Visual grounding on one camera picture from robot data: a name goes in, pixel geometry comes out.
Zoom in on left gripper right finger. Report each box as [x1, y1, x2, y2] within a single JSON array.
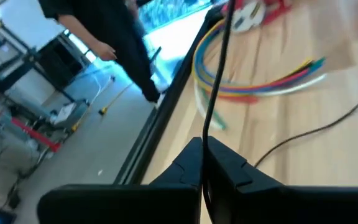
[[203, 136, 285, 224]]

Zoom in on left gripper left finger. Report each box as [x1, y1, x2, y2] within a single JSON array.
[[150, 136, 203, 188]]

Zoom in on long black cord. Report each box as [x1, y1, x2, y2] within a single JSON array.
[[201, 0, 358, 215]]

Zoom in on person's hand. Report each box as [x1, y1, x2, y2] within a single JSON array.
[[92, 40, 118, 62]]

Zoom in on person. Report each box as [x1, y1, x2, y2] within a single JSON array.
[[37, 0, 168, 104]]

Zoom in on red stand leg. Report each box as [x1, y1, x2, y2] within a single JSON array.
[[10, 117, 62, 154]]

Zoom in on red tape dispenser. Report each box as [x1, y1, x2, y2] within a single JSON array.
[[222, 0, 292, 34]]

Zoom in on black equipment cart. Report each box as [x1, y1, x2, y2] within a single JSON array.
[[0, 18, 90, 105]]

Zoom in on white whiteboard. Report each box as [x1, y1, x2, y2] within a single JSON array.
[[0, 0, 67, 53]]

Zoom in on green cable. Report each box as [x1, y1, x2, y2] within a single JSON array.
[[201, 57, 326, 131]]

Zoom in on red cable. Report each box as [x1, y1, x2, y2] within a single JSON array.
[[205, 67, 311, 105]]

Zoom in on yellow extension cord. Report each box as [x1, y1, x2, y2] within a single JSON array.
[[70, 82, 134, 133]]

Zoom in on white floor cable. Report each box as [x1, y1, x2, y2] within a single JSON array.
[[88, 74, 117, 105]]

